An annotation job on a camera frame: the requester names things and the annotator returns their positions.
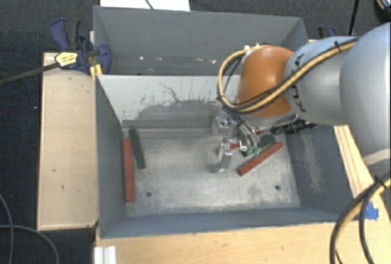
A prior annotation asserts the pale wood flat board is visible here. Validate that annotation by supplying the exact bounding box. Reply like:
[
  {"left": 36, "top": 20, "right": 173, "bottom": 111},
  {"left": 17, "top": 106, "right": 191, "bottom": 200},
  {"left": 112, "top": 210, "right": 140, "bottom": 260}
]
[{"left": 36, "top": 51, "right": 100, "bottom": 232}]

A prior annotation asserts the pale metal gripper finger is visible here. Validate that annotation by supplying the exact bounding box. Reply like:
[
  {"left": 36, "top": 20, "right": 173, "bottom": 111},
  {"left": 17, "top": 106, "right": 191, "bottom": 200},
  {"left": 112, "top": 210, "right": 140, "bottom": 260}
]
[
  {"left": 212, "top": 115, "right": 236, "bottom": 136},
  {"left": 210, "top": 137, "right": 235, "bottom": 173}
]

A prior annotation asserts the black cylinder on white bracket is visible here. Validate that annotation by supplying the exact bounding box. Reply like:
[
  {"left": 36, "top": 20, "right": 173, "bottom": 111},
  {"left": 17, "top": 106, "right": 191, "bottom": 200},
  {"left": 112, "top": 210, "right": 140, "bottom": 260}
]
[{"left": 250, "top": 114, "right": 307, "bottom": 136}]

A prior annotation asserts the dark green flat block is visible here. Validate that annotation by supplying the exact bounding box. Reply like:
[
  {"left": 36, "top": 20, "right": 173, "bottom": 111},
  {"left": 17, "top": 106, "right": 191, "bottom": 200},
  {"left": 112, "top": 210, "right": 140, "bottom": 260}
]
[
  {"left": 258, "top": 133, "right": 276, "bottom": 148},
  {"left": 128, "top": 128, "right": 147, "bottom": 170}
]

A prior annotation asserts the red-brown flat block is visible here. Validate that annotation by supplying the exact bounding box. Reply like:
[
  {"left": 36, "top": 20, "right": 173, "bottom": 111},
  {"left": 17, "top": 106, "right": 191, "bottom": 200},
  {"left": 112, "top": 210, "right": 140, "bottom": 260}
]
[
  {"left": 216, "top": 142, "right": 239, "bottom": 155},
  {"left": 122, "top": 138, "right": 136, "bottom": 203},
  {"left": 238, "top": 141, "right": 284, "bottom": 177}
]

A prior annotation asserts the grey metal bin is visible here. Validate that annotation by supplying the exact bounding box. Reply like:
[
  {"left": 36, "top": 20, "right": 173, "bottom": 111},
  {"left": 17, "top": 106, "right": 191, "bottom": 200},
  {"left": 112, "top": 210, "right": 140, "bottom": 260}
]
[{"left": 92, "top": 5, "right": 356, "bottom": 240}]

